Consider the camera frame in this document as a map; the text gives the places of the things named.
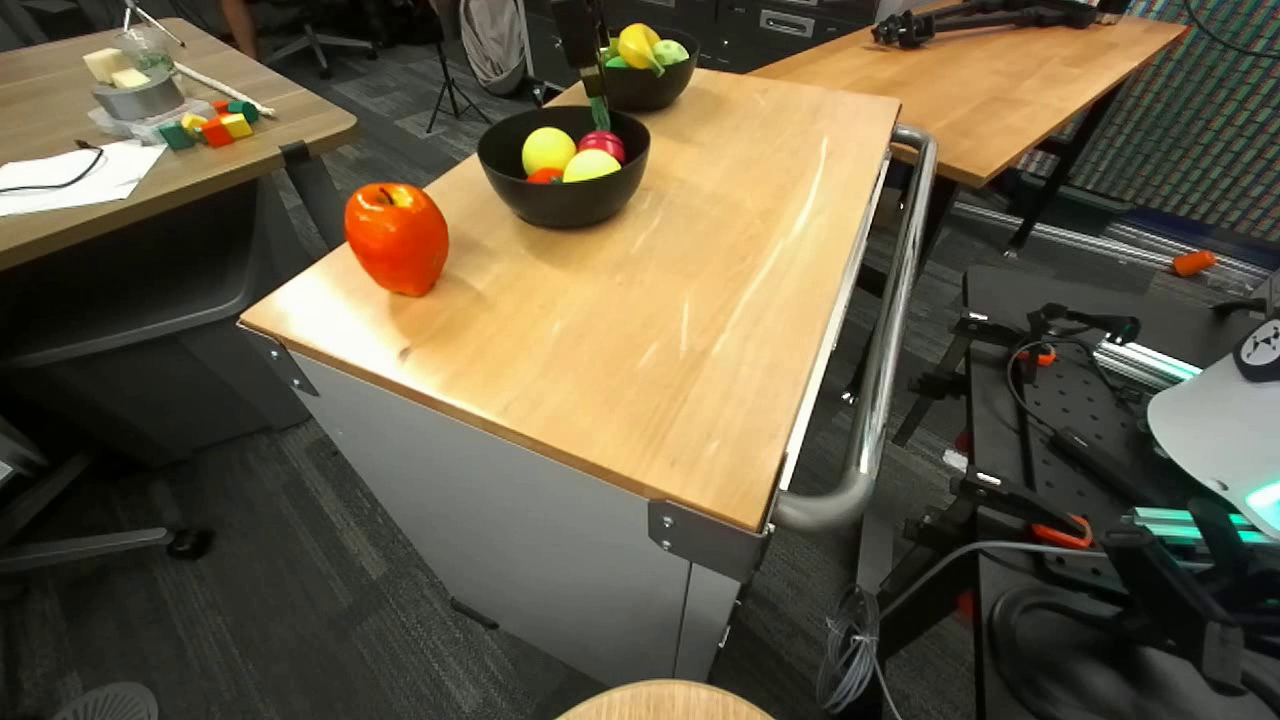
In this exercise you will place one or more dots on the striped acoustic panel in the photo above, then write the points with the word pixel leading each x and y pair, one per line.
pixel 1185 121

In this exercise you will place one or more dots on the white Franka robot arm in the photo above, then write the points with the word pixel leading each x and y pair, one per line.
pixel 1213 426

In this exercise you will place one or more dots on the black folded tripod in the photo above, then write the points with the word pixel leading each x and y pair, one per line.
pixel 984 19

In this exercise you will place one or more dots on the black plastic bowl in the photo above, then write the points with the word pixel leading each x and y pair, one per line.
pixel 645 88
pixel 565 206

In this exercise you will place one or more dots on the light wooden office desk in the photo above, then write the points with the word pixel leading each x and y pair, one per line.
pixel 265 127

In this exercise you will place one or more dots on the yellow lemon toy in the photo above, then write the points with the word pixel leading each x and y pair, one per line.
pixel 590 166
pixel 551 148

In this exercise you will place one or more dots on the round wooden stool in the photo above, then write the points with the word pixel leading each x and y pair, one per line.
pixel 666 701

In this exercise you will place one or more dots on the aluminium extrusion bar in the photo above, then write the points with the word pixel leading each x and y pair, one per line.
pixel 1143 363

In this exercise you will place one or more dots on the red radish toy green leaves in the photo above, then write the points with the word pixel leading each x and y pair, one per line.
pixel 604 141

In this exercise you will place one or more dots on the dark office chair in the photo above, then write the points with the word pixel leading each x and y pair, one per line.
pixel 315 41

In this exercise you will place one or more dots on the clear plastic container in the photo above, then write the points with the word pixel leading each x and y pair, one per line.
pixel 133 81

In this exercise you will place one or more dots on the orange-brown wooden desk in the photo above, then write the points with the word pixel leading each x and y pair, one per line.
pixel 984 81

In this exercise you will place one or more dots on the gray office chair base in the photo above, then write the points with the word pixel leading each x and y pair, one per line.
pixel 81 546

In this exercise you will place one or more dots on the white thin stick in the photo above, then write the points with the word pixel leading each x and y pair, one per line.
pixel 221 86

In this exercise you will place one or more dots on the black standing tripod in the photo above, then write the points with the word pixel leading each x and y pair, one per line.
pixel 449 72

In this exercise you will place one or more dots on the orange bell pepper toy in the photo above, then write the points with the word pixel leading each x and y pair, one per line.
pixel 396 242

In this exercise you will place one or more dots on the white paper sheet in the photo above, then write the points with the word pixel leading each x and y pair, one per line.
pixel 65 183

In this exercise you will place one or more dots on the yellow banana toy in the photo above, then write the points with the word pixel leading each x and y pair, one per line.
pixel 637 41

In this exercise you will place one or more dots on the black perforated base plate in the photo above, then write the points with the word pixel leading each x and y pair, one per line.
pixel 1064 300

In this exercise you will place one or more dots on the gray metal floor rail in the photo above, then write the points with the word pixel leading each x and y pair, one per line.
pixel 1064 242

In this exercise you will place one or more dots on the white cart wooden top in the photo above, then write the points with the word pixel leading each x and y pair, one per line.
pixel 534 535

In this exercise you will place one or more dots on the green lime toy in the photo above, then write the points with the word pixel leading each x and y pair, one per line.
pixel 608 58
pixel 675 48

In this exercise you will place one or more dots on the small orange clamp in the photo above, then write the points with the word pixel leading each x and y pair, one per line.
pixel 1194 263

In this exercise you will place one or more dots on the colourful toy blocks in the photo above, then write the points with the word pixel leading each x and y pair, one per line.
pixel 212 127

